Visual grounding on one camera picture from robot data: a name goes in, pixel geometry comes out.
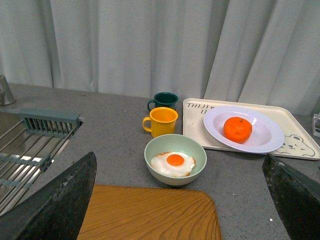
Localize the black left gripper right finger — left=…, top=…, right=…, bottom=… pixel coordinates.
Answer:
left=262, top=153, right=320, bottom=240

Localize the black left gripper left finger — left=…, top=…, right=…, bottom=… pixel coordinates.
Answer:
left=0, top=152, right=97, bottom=240

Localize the white round deep plate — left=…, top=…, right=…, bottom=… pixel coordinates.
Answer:
left=203, top=105, right=285, bottom=154

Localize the orange mandarin fruit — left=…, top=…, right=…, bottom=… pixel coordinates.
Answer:
left=223, top=116, right=253, bottom=144

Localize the beige bear serving tray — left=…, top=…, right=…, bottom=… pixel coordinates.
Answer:
left=182, top=98, right=320, bottom=161

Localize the wooden cutting board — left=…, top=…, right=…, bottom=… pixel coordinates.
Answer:
left=77, top=184, right=223, bottom=240

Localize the grey sink drying rack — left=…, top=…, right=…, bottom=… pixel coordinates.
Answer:
left=0, top=108, right=82, bottom=214

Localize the clear acrylic cup rack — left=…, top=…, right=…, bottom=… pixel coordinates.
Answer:
left=312, top=113, right=320, bottom=137

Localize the fake fried egg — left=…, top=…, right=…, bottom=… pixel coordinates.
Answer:
left=150, top=151, right=196, bottom=178

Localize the metal faucet base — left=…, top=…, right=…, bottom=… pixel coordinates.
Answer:
left=0, top=75, right=16, bottom=107

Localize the light green bowl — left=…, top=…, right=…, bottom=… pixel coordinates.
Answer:
left=144, top=134, right=207, bottom=187

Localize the yellow enamel mug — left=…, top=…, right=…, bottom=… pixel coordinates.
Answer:
left=142, top=107, right=179, bottom=138

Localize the white curtain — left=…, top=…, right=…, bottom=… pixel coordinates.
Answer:
left=0, top=0, right=320, bottom=115

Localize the dark green enamel mug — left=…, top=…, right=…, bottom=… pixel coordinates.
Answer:
left=147, top=92, right=179, bottom=111

